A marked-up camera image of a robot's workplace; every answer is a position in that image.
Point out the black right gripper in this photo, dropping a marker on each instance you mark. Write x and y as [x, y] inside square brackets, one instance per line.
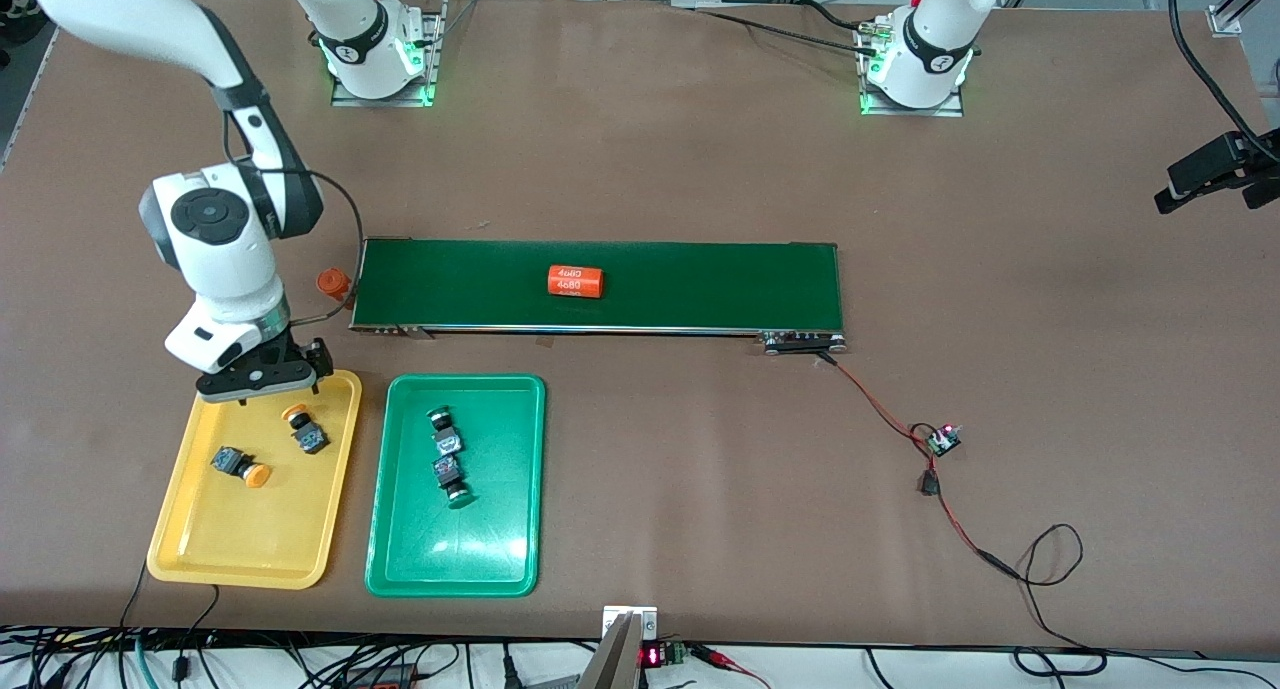
[291, 347]

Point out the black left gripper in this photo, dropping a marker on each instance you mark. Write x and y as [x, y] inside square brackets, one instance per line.
[1212, 160]

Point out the yellow mushroom push button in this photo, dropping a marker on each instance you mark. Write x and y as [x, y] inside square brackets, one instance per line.
[308, 434]
[240, 466]

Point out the orange 4680 battery cylinder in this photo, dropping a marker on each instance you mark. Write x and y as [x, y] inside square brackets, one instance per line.
[330, 284]
[577, 281]

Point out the green mushroom push button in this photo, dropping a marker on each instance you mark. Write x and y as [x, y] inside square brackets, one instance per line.
[447, 434]
[450, 474]

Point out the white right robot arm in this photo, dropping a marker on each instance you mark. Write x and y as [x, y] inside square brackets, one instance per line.
[220, 259]

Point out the yellow plastic tray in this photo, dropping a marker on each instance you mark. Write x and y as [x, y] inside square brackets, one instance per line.
[255, 529]

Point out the green plastic tray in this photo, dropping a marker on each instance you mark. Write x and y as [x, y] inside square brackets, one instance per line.
[455, 549]

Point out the green conveyor belt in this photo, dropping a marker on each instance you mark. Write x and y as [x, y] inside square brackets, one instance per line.
[700, 314]

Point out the small motor controller board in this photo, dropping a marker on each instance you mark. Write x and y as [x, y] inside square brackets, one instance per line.
[943, 441]

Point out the small black inline connector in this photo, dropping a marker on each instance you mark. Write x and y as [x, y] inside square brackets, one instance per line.
[930, 485]

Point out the red LED display module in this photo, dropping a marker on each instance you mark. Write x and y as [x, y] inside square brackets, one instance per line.
[652, 656]

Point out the red clip lead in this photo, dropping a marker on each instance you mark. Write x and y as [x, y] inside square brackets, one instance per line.
[720, 657]

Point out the aluminium corner post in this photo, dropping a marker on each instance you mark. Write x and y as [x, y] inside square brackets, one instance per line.
[1232, 14]

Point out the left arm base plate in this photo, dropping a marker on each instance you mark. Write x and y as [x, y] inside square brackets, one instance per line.
[910, 111]

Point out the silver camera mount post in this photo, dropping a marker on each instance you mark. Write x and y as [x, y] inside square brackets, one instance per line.
[612, 659]

